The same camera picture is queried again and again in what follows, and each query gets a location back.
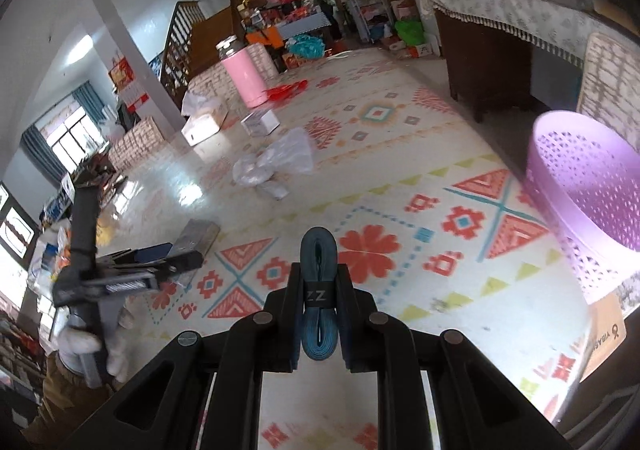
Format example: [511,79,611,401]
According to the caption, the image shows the purple plastic basket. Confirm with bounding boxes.
[522,110,640,306]

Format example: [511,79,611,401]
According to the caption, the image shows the tan cardboard box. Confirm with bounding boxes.
[580,293,628,383]

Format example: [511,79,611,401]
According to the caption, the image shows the crumpled white wrapper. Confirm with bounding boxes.
[255,180,291,201]

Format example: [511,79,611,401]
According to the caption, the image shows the person's left forearm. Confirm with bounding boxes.
[25,355,126,436]

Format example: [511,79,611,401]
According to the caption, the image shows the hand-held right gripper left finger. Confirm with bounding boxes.
[65,264,303,450]

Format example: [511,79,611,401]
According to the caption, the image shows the white tissue pack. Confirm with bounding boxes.
[181,91,228,147]

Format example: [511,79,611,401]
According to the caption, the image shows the wooden staircase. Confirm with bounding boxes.
[160,0,283,96]

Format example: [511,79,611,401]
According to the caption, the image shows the side table with cloth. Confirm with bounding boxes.
[417,0,640,71]

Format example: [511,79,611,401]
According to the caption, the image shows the person's left hand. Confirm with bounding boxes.
[54,305,136,379]

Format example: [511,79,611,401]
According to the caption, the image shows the white storage rack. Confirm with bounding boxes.
[350,0,396,44]

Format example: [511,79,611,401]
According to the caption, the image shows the grey box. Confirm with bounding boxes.
[172,219,221,263]

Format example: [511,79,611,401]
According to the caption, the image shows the beige patterned chair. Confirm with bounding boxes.
[107,116,166,171]
[575,32,640,156]
[187,43,281,98]

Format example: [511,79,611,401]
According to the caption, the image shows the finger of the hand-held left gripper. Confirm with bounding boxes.
[102,243,176,267]
[112,251,205,292]

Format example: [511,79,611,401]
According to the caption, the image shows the red wall poster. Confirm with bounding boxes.
[109,55,136,91]

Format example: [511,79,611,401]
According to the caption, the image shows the clear plastic bag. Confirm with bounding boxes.
[232,127,316,187]

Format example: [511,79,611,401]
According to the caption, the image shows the dark wooden sideboard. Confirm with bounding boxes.
[434,8,583,123]

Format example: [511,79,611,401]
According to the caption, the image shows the blue looped band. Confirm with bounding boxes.
[299,225,342,362]

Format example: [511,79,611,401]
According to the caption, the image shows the red wrapper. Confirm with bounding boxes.
[262,79,310,102]

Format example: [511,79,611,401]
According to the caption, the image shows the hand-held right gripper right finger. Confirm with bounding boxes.
[340,264,576,450]

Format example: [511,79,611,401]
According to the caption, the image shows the small white box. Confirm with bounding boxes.
[241,108,280,137]

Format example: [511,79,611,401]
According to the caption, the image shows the green bag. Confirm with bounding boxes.
[395,19,426,47]

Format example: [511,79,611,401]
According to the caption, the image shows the pink bottle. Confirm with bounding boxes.
[215,35,271,108]

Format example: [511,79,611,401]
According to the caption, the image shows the teal bag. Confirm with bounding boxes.
[285,34,326,60]

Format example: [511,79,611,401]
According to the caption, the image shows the blue curtain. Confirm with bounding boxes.
[72,83,106,121]

